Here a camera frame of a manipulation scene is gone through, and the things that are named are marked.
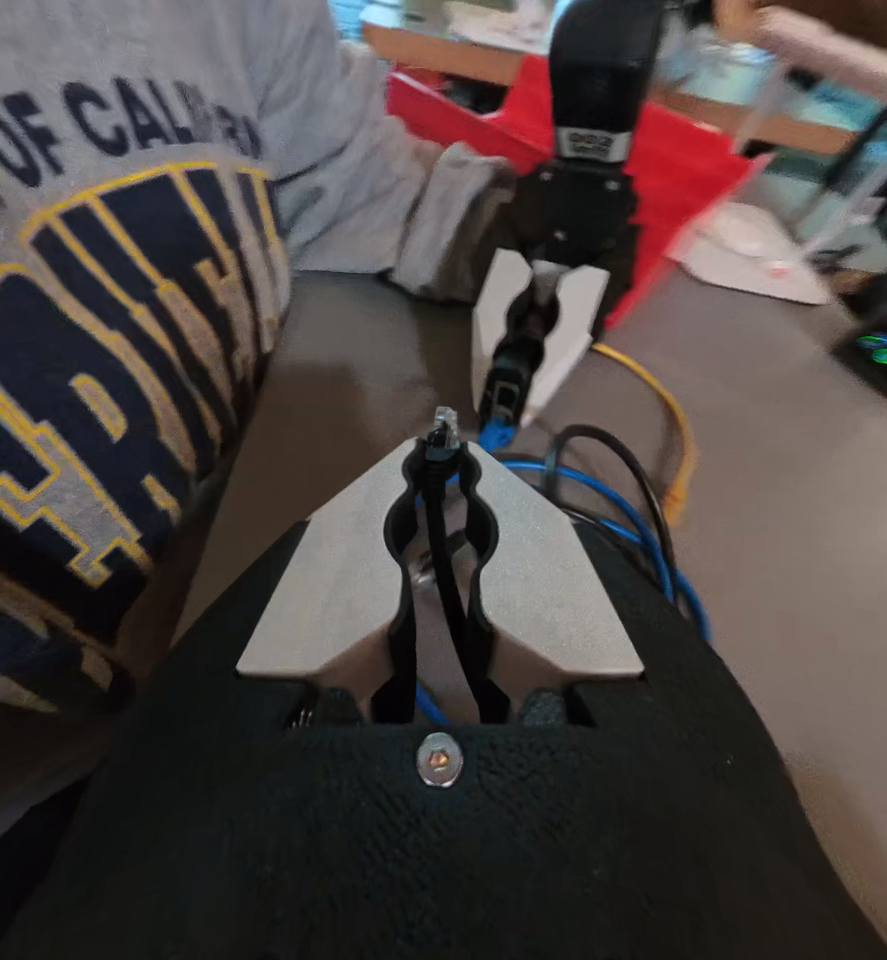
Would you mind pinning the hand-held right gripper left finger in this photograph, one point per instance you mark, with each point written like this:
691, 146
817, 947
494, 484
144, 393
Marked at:
323, 592

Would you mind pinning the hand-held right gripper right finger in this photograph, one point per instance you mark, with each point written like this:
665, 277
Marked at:
556, 600

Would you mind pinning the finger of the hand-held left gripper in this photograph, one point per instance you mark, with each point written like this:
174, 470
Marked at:
492, 300
582, 315

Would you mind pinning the black ethernet adapter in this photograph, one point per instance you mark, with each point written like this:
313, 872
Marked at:
505, 390

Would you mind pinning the red plastic bin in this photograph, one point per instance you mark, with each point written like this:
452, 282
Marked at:
676, 180

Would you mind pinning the person's left forearm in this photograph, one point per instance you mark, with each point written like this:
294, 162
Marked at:
451, 225

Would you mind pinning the another person's forearm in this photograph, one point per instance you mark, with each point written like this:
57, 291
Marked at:
826, 52

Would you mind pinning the white metal stand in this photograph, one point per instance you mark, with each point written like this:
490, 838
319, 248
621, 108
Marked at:
743, 255

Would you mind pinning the wooden side desk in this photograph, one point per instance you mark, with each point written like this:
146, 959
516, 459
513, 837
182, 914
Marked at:
451, 56

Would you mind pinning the black device with green lights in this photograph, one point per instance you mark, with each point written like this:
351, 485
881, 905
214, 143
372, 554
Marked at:
886, 352

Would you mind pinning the person in grey sweatshirt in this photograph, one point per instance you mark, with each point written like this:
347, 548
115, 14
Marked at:
76, 300

